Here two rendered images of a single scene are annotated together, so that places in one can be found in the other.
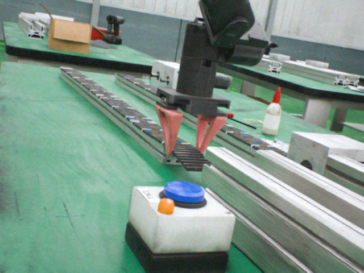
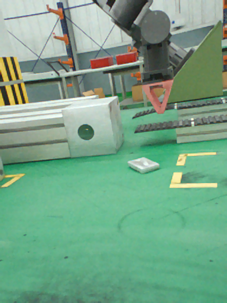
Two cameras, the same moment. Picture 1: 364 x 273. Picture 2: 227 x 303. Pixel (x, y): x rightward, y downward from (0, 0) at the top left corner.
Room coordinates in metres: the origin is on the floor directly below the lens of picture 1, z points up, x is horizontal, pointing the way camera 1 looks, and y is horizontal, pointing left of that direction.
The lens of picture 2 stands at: (1.20, -0.73, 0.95)
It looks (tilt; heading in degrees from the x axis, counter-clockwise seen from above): 14 degrees down; 129
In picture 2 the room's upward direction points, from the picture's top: 9 degrees counter-clockwise
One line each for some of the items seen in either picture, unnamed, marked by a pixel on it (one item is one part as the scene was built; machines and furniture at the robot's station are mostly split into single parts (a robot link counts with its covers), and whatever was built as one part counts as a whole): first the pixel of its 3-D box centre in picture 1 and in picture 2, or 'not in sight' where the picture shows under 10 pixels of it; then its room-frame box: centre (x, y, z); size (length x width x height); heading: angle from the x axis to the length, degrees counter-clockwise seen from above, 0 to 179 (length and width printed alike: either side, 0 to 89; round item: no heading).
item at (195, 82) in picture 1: (195, 82); (156, 60); (0.79, -0.01, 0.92); 0.10 x 0.07 x 0.07; 115
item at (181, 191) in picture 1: (183, 195); not in sight; (0.48, -0.01, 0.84); 0.04 x 0.04 x 0.02
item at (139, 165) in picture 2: not in sight; (142, 165); (0.92, -0.31, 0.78); 0.05 x 0.03 x 0.01; 148
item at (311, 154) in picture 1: (323, 170); (96, 125); (0.76, -0.22, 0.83); 0.12 x 0.09 x 0.10; 115
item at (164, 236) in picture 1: (185, 226); not in sight; (0.48, -0.02, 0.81); 0.10 x 0.08 x 0.06; 115
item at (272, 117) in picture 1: (273, 111); not in sight; (1.26, -0.21, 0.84); 0.04 x 0.04 x 0.12
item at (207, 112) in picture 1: (195, 127); (159, 93); (0.79, -0.02, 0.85); 0.07 x 0.07 x 0.09; 25
